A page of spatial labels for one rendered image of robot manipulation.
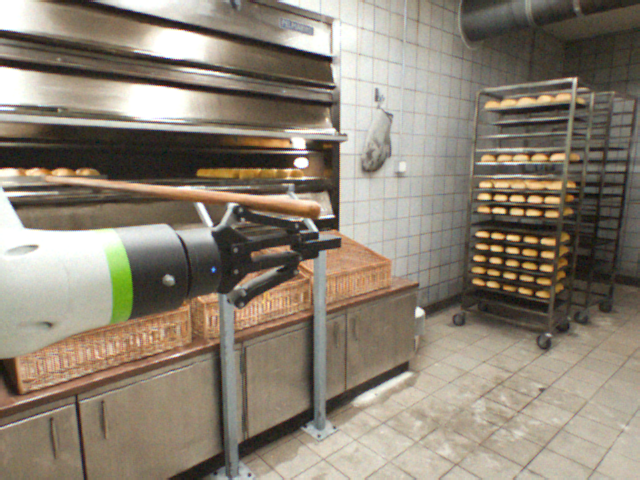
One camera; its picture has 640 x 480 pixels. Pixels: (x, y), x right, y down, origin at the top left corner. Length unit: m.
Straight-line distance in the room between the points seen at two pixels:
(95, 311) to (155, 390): 1.30
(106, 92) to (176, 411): 1.31
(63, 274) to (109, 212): 1.68
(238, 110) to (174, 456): 1.60
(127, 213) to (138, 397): 0.83
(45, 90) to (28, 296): 1.67
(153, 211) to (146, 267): 1.71
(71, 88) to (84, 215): 0.50
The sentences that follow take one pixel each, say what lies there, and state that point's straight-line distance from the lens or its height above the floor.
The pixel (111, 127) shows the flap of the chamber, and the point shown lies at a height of 1.40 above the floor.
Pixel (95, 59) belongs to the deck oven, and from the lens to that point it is 2.10.
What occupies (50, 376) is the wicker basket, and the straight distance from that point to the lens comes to 1.69.
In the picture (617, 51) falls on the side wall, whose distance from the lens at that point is 5.68.
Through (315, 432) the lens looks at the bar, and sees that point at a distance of 2.22.
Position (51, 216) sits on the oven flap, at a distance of 2.03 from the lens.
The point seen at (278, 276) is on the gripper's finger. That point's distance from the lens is 0.55.
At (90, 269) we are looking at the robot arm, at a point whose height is 1.17.
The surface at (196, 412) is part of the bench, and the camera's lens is 1.83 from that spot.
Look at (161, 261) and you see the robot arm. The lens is 0.43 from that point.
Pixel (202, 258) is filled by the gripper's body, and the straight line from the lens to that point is 0.46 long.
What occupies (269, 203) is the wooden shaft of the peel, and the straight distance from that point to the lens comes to 0.79.
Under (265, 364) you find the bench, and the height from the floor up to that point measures 0.41.
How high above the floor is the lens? 1.26
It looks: 11 degrees down
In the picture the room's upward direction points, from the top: straight up
